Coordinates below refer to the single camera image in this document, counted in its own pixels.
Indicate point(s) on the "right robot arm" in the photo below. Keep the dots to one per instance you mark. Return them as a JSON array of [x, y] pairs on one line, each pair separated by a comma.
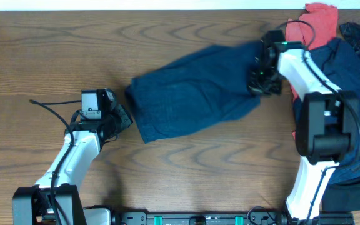
[[327, 129]]

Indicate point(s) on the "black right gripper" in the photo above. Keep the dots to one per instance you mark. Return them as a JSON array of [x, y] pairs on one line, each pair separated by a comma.
[[255, 88]]

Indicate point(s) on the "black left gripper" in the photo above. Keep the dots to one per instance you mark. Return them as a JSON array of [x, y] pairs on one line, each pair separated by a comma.
[[122, 117]]

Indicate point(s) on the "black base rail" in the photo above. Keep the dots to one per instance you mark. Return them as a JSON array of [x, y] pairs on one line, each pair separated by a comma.
[[255, 216]]

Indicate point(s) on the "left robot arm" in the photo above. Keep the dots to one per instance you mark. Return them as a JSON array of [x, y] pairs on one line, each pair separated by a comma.
[[54, 198]]

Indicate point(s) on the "black patterned garment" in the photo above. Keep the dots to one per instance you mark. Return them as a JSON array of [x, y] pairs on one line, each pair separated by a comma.
[[350, 31]]

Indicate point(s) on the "red cloth garment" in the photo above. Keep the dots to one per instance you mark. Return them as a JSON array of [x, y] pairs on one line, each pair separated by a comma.
[[322, 17]]

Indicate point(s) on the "black garment bottom right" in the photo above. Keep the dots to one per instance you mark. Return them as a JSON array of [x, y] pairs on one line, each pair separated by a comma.
[[342, 196]]

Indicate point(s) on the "navy blue shorts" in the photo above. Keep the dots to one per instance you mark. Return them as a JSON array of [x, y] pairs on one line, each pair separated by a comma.
[[194, 92]]

